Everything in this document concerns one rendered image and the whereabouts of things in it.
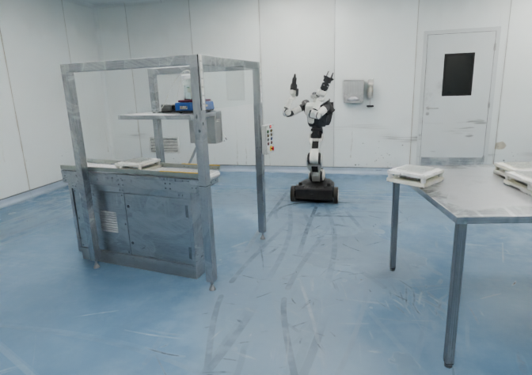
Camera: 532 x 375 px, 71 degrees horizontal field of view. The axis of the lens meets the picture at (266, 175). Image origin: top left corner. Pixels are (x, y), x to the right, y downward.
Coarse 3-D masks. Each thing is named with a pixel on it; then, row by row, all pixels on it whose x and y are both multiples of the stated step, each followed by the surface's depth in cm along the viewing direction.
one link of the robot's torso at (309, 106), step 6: (312, 102) 469; (330, 102) 462; (306, 108) 465; (312, 108) 455; (306, 114) 466; (330, 114) 465; (312, 120) 460; (318, 120) 457; (324, 120) 461; (330, 120) 467; (312, 126) 467; (318, 126) 461; (324, 126) 466
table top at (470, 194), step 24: (456, 168) 261; (480, 168) 259; (432, 192) 205; (456, 192) 204; (480, 192) 202; (504, 192) 201; (456, 216) 168; (480, 216) 167; (504, 216) 166; (528, 216) 166
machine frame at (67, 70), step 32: (64, 64) 269; (96, 64) 259; (128, 64) 249; (160, 64) 240; (192, 64) 231; (192, 96) 236; (160, 128) 373; (256, 128) 330; (256, 160) 337; (96, 256) 305
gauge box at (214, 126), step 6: (210, 120) 267; (216, 120) 268; (192, 126) 273; (210, 126) 268; (216, 126) 269; (192, 132) 274; (210, 132) 269; (216, 132) 269; (192, 138) 276; (210, 138) 270; (216, 138) 269
